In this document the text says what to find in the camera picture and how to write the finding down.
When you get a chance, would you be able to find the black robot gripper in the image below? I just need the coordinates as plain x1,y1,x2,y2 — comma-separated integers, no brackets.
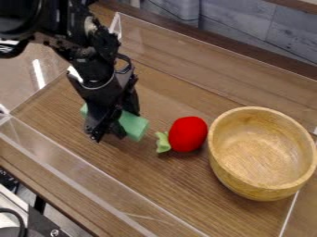
65,66,141,143

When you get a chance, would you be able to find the green foam block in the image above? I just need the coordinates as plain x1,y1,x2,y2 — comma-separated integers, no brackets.
78,103,151,143

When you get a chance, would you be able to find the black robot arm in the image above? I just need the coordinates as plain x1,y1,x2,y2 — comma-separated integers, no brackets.
0,0,140,141

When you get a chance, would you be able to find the brown wooden bowl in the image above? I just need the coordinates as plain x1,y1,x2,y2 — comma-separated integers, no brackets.
208,106,317,201

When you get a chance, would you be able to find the red plush strawberry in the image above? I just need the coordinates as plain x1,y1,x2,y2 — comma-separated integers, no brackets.
155,117,208,154

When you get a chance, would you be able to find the clear acrylic corner bracket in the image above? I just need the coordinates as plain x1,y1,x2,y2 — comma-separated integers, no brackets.
108,13,122,39

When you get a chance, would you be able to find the clear acrylic tray wall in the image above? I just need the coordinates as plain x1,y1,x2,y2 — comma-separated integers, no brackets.
0,16,317,237

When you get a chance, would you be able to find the black cable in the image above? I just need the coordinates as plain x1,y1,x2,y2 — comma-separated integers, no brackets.
0,207,26,237

